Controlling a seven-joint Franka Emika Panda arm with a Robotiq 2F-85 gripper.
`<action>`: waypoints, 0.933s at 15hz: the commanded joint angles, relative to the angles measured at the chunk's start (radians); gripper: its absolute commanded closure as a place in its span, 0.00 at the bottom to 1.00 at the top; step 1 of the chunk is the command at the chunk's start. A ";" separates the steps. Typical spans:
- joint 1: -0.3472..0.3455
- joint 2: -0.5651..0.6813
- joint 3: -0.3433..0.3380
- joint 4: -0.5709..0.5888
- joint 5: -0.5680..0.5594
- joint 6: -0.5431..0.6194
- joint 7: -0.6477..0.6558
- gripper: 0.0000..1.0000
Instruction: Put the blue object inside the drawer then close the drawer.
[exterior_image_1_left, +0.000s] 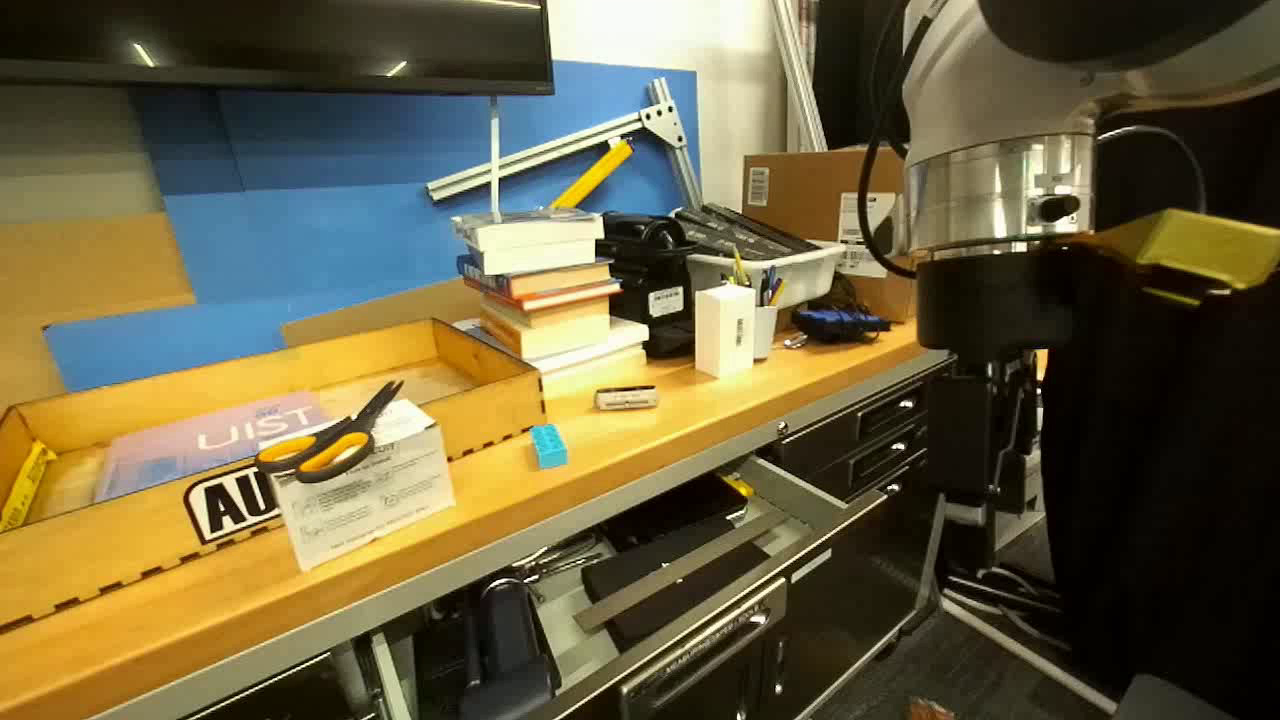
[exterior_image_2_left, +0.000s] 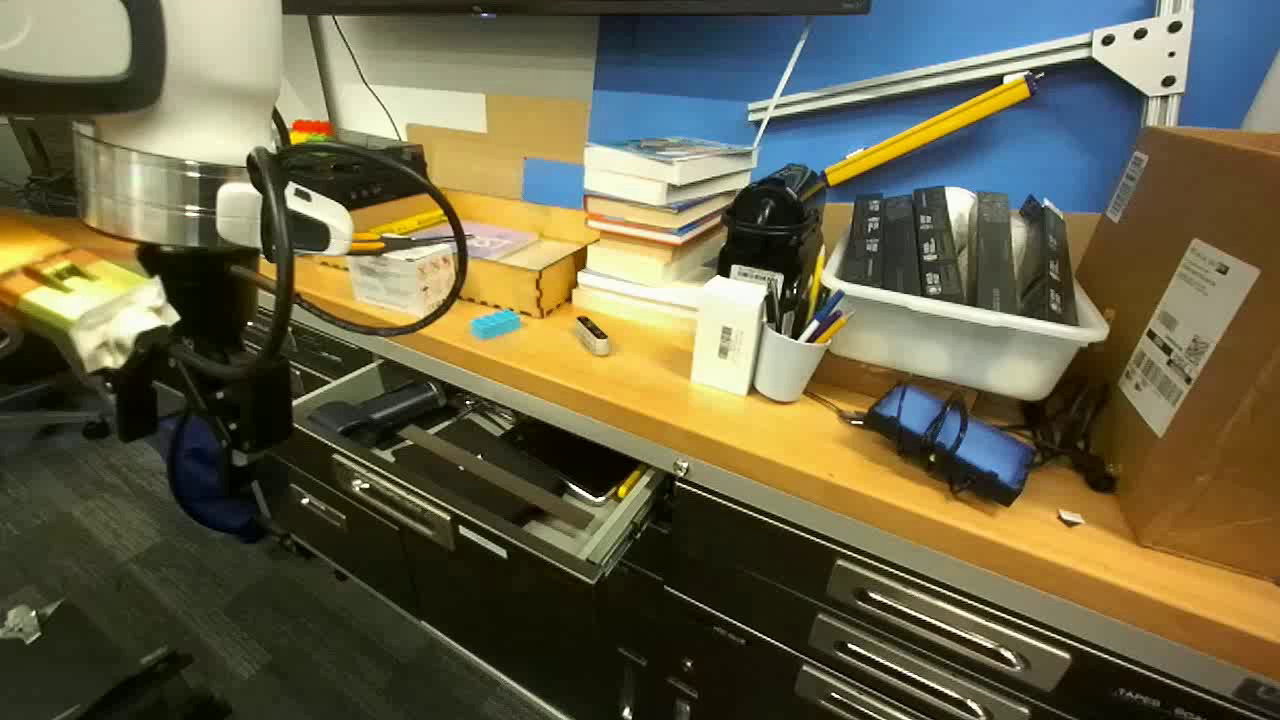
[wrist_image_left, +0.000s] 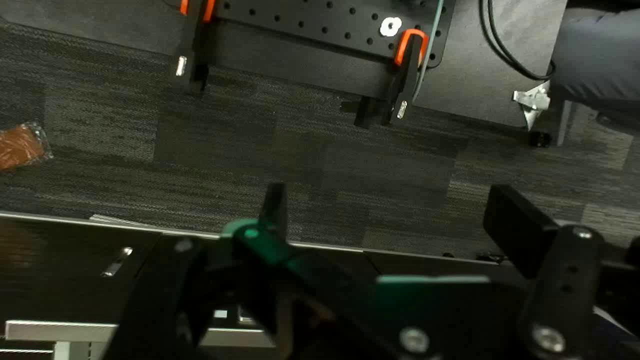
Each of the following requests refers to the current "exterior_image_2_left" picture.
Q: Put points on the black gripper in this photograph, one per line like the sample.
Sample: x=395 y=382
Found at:
x=224 y=350

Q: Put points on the black drawer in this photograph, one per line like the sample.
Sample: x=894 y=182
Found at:
x=467 y=471

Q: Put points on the small blue object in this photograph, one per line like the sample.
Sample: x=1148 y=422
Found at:
x=493 y=326

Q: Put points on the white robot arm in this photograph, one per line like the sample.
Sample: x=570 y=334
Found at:
x=170 y=135

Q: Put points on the yellow green sticky note blocks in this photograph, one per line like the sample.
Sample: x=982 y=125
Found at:
x=76 y=299

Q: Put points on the wooden laser-cut box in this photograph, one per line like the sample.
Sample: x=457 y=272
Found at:
x=522 y=259

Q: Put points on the small silver black gadget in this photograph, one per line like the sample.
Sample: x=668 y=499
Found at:
x=594 y=337

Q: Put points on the stack of books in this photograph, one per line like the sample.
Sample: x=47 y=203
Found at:
x=661 y=214

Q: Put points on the white rectangular box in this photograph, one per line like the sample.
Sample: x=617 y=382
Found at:
x=725 y=334

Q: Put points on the black device behind cup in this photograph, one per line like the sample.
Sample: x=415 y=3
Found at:
x=779 y=223

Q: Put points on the white pen cup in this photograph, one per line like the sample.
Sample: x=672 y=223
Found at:
x=784 y=367

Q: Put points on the yellow bar tool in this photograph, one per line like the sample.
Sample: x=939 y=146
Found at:
x=932 y=130

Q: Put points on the black keyboards in bin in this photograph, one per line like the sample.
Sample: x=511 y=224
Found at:
x=967 y=244

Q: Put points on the white plastic bin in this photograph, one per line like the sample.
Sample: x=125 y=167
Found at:
x=961 y=344

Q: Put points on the brown cardboard box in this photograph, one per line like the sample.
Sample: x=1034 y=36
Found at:
x=1184 y=266

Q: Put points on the closed black drawers with handles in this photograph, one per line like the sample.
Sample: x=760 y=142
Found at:
x=945 y=639

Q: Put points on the blue power adapter with cable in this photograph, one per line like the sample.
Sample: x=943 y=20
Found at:
x=950 y=441

